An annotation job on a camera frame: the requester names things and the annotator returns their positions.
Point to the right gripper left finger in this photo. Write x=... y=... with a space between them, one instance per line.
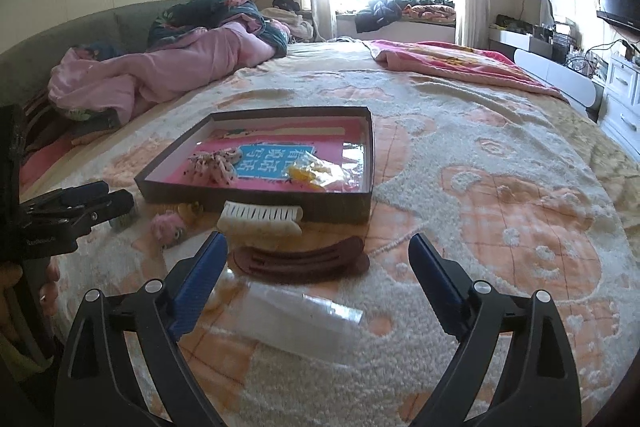
x=97 y=385

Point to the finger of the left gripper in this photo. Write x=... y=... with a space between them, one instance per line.
x=88 y=212
x=64 y=198

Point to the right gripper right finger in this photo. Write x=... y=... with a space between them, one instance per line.
x=538 y=385

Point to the pink pompom hair clip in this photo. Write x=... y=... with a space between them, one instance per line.
x=168 y=229

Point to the floral fabric scrunchie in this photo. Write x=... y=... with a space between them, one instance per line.
x=217 y=167

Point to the brown hair clip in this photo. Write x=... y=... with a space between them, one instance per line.
x=345 y=258

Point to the small yellow hair clip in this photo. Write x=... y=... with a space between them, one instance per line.
x=190 y=212

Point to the person's left hand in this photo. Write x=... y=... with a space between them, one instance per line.
x=48 y=292

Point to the pink quilt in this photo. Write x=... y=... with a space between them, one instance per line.
x=129 y=85

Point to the grey green headboard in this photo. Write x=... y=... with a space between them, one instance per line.
x=25 y=68

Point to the pink book in box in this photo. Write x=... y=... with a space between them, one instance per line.
x=270 y=145

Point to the dark floral quilt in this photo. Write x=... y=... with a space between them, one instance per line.
x=182 y=18

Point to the clear plastic bag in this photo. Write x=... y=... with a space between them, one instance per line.
x=289 y=320

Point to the dark cardboard box tray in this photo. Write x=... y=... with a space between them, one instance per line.
x=318 y=206

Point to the dark clothes by curtain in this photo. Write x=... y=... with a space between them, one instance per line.
x=286 y=5

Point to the white drawer cabinet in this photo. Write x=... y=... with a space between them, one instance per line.
x=619 y=116

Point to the white grey low desk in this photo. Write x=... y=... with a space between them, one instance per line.
x=535 y=57

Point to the pink red cartoon blanket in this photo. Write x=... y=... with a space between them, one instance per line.
x=450 y=61

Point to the dark jacket on sill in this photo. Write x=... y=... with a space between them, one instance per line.
x=380 y=13

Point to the folded blanket on sill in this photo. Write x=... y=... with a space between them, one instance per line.
x=438 y=14

